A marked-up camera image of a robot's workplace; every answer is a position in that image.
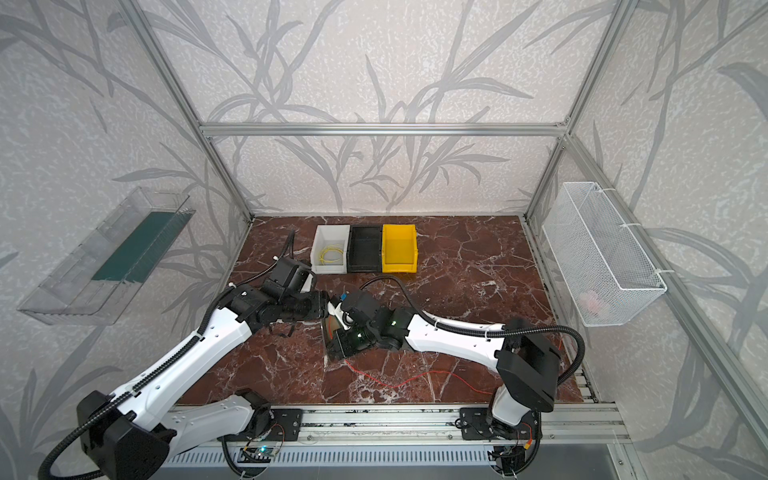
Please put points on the white plastic bin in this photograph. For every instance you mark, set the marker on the white plastic bin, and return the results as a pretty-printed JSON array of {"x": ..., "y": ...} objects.
[{"x": 329, "y": 249}]

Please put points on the black plastic bin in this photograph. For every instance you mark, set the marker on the black plastic bin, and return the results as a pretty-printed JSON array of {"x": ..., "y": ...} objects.
[{"x": 364, "y": 253}]

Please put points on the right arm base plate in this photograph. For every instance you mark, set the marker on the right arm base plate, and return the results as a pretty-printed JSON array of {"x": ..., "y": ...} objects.
[{"x": 479, "y": 424}]

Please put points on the white wire basket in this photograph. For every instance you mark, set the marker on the white wire basket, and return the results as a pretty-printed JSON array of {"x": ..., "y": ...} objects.
[{"x": 608, "y": 274}]

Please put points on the grey perforated spool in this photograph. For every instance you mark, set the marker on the grey perforated spool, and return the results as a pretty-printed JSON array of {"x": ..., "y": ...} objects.
[{"x": 333, "y": 331}]

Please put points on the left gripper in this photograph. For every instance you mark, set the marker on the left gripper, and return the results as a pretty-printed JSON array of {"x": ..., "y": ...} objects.
[{"x": 315, "y": 305}]

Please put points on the clear wall tray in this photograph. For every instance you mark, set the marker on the clear wall tray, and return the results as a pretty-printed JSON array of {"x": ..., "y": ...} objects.
[{"x": 96, "y": 282}]

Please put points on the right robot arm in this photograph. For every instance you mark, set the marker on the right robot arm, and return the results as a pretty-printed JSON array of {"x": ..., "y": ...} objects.
[{"x": 532, "y": 362}]

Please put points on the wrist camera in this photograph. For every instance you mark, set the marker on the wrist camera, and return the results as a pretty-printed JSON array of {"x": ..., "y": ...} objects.
[
  {"x": 309, "y": 283},
  {"x": 337, "y": 315}
]

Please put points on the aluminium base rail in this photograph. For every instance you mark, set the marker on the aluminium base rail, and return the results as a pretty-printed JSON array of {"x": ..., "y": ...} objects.
[{"x": 433, "y": 425}]

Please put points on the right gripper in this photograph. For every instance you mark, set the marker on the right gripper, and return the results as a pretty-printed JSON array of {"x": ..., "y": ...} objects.
[{"x": 339, "y": 335}]

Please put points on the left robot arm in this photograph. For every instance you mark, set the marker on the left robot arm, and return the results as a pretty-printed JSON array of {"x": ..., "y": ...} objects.
[{"x": 131, "y": 432}]

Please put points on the yellow plastic bin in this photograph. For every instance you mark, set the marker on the yellow plastic bin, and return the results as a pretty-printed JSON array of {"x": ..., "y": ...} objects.
[{"x": 399, "y": 248}]

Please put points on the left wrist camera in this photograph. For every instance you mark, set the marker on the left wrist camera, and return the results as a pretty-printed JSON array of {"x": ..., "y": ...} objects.
[{"x": 309, "y": 283}]

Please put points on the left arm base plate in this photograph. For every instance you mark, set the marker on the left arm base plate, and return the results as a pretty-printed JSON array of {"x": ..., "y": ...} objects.
[{"x": 275, "y": 425}]

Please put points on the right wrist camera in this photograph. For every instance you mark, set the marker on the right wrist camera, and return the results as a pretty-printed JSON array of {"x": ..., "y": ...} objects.
[{"x": 337, "y": 315}]

